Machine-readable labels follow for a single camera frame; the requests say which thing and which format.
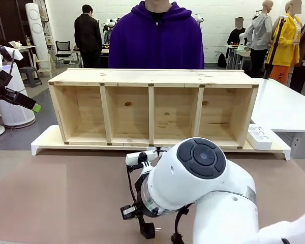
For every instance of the light wooden shelf unit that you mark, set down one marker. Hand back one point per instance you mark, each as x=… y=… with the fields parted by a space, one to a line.
x=152 y=76

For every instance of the person in black t-shirt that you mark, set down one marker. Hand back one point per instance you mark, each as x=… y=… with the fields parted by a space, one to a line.
x=237 y=35

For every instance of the black tripod pole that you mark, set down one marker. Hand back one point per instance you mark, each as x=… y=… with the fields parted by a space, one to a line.
x=274 y=48

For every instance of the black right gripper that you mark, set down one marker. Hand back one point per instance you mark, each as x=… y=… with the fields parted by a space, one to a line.
x=139 y=193

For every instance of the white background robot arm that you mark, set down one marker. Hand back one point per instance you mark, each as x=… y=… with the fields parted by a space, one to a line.
x=199 y=18
x=109 y=24

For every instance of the person in black jacket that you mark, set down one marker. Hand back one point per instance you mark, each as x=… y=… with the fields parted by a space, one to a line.
x=87 y=38

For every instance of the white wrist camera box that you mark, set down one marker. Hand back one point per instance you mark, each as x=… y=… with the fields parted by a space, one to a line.
x=134 y=158
x=18 y=54

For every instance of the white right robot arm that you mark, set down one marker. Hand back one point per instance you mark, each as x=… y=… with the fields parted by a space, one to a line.
x=206 y=183

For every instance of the tall white air conditioner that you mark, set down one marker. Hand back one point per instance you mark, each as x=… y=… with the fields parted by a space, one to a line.
x=38 y=28

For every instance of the black power plug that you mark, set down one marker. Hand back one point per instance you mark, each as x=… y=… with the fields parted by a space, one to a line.
x=148 y=231

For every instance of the person in purple hoodie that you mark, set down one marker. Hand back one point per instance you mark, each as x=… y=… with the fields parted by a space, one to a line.
x=155 y=40

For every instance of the white cylindrical air purifier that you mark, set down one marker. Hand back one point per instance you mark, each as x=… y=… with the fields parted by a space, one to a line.
x=17 y=114

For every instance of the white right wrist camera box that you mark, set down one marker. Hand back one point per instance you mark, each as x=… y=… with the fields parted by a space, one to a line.
x=134 y=158

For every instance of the white power strip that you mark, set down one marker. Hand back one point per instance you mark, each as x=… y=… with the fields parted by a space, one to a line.
x=259 y=138

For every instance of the white side table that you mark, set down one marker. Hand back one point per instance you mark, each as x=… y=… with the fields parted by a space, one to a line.
x=28 y=47

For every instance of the black mesh office chair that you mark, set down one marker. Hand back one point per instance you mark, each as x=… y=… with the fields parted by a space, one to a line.
x=63 y=50

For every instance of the mannequin in grey hoodie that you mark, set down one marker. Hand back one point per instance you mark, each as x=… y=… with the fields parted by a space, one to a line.
x=260 y=33

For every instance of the grey plastic step stool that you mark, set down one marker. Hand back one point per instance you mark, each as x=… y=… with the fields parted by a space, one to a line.
x=30 y=75

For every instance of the mannequin in yellow jacket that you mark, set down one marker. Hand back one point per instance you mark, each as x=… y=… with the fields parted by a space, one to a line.
x=287 y=43

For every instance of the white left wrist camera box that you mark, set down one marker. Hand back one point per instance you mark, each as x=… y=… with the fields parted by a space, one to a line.
x=18 y=54

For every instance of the small light wooden chair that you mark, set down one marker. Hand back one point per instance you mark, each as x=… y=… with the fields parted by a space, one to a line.
x=44 y=66

